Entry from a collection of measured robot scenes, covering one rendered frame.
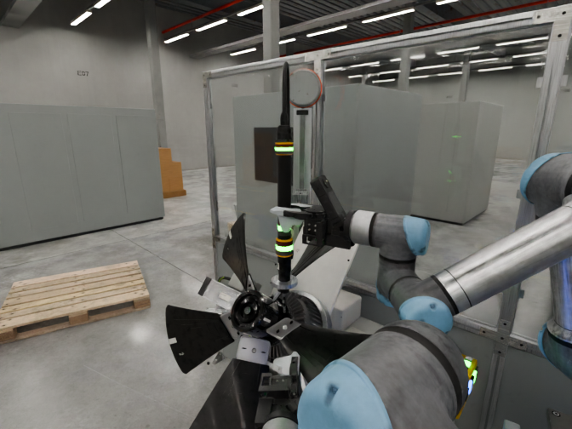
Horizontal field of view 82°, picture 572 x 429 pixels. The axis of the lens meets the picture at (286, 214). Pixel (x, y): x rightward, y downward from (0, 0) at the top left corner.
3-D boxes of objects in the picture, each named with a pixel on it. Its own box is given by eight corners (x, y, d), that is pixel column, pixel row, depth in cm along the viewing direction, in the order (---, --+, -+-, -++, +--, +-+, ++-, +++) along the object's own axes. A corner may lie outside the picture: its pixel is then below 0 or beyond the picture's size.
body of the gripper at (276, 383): (262, 369, 72) (252, 415, 60) (301, 368, 71) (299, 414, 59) (266, 398, 74) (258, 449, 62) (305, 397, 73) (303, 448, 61)
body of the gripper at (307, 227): (299, 243, 78) (346, 253, 72) (299, 208, 76) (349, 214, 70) (313, 234, 84) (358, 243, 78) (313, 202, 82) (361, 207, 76)
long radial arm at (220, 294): (281, 312, 119) (263, 303, 111) (271, 332, 117) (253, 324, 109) (229, 288, 138) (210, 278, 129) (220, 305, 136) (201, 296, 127)
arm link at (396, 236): (422, 265, 64) (426, 223, 62) (367, 254, 69) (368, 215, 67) (428, 253, 70) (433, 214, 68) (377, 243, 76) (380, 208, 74)
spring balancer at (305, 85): (285, 108, 149) (283, 107, 142) (285, 70, 145) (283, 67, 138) (321, 108, 147) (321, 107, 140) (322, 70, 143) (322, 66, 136)
